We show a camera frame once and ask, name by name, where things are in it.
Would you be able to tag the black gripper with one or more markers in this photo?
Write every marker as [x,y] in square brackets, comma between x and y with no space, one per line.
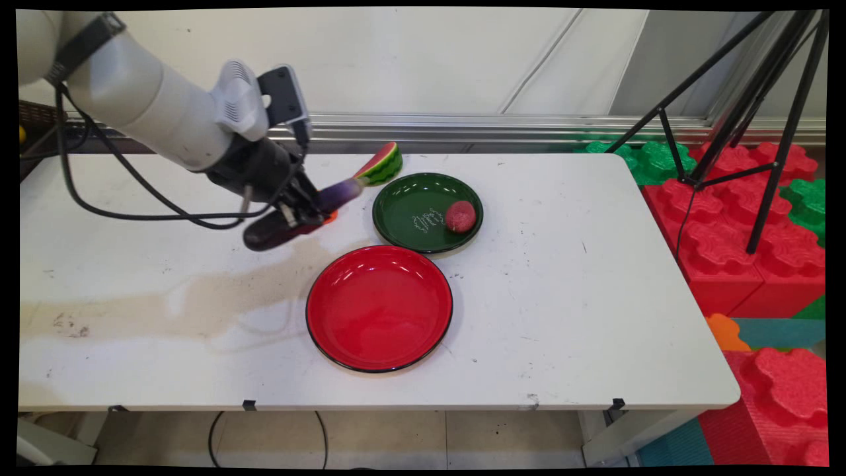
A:
[254,170]

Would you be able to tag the purple toy eggplant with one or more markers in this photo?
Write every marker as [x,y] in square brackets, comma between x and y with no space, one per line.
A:
[264,235]

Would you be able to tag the orange toy fruit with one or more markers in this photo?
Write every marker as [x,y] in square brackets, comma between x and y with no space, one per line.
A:
[330,215]

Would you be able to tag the toy watermelon slice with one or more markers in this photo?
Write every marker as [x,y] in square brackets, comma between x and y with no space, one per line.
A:
[382,165]

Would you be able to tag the green plate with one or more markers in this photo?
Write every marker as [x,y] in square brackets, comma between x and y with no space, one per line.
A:
[410,211]

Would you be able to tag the red plate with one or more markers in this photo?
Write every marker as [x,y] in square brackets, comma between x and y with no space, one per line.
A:
[380,307]

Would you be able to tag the red toy lychee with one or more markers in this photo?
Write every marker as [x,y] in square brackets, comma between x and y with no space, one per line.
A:
[461,217]

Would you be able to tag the brown wicker basket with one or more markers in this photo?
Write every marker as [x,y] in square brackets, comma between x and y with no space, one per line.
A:
[33,125]

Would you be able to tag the green foam block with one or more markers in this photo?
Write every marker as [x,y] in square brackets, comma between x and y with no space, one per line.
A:
[654,158]
[806,205]

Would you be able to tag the white table leg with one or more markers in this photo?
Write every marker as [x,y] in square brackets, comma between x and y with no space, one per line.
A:
[628,436]

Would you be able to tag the large red foam block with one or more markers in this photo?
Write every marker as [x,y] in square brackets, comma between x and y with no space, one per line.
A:
[727,225]

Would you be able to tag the orange foam piece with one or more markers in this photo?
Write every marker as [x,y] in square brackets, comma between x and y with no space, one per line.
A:
[726,332]

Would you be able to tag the black tripod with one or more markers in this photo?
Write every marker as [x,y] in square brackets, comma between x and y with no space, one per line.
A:
[760,92]

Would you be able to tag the teal foam mat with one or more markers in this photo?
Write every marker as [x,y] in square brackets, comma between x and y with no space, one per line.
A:
[780,332]

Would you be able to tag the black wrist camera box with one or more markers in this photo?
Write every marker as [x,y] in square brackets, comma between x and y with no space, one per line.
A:
[285,96]

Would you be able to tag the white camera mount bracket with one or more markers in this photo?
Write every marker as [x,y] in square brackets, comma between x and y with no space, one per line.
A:
[241,102]

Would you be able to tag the aluminium wall rail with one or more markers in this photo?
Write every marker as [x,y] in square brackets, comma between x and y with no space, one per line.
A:
[529,129]

